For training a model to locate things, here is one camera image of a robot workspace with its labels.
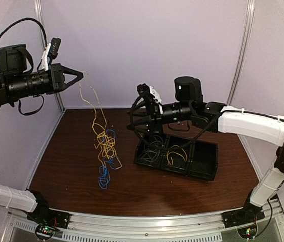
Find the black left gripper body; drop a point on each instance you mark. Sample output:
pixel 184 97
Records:
pixel 54 77

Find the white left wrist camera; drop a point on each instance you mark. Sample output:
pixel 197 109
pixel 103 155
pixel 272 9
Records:
pixel 50 53

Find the black three-compartment bin tray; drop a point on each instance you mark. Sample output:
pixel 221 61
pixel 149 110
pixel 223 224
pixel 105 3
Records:
pixel 198 160

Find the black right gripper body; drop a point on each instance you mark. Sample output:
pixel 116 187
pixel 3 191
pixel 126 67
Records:
pixel 155 116

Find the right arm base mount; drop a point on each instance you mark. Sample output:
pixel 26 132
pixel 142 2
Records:
pixel 242 216

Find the aluminium front rail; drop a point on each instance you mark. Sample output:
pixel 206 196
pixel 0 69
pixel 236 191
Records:
pixel 196 227

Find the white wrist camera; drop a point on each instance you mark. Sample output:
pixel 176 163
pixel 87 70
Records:
pixel 50 53
pixel 151 99

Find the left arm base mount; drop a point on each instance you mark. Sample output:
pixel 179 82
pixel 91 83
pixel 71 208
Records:
pixel 49 217

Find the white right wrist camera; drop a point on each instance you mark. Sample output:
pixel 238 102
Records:
pixel 151 99

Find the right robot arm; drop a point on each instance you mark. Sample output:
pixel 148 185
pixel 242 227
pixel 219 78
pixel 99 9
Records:
pixel 221 118

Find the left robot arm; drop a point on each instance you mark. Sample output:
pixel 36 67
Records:
pixel 18 80

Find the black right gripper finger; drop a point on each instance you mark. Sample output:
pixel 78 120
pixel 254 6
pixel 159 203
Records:
pixel 138 125
pixel 139 107

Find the aluminium frame post right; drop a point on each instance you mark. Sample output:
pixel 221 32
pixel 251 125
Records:
pixel 249 19

